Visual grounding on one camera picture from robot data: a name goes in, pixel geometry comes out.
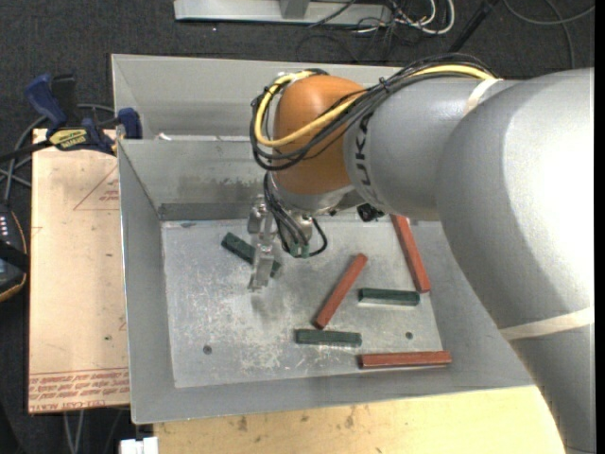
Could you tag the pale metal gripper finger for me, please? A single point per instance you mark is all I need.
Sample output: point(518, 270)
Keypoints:
point(256, 272)
point(267, 265)

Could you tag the dark green flat block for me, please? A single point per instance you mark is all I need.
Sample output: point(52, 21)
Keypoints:
point(236, 246)
point(328, 337)
point(388, 297)

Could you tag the grey metal bin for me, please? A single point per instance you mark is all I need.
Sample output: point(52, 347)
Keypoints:
point(212, 301)

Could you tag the red-brown flat block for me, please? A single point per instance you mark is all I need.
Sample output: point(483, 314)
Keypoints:
point(341, 291)
point(404, 360)
point(412, 258)

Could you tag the brown cardboard board, red print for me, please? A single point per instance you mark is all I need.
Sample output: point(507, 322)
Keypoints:
point(75, 263)

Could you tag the black cylinder on white bracket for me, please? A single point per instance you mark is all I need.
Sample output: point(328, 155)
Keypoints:
point(369, 212)

